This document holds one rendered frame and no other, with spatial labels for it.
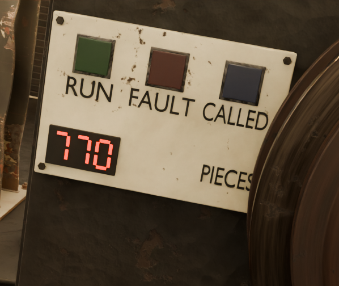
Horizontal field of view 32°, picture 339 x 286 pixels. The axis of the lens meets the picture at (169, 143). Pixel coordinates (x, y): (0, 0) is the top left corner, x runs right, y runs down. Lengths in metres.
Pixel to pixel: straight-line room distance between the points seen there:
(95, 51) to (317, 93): 0.25
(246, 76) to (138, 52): 0.12
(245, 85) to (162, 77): 0.09
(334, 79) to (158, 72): 0.20
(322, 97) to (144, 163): 0.23
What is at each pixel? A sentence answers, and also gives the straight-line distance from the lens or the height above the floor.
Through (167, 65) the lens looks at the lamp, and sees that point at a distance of 0.62.
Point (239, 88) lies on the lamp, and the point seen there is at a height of 1.19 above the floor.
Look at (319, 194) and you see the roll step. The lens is 0.49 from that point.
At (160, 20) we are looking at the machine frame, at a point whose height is 1.25.
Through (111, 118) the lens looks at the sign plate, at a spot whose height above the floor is 1.14.
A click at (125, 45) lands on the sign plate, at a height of 1.22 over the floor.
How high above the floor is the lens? 1.26
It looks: 13 degrees down
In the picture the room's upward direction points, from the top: 10 degrees clockwise
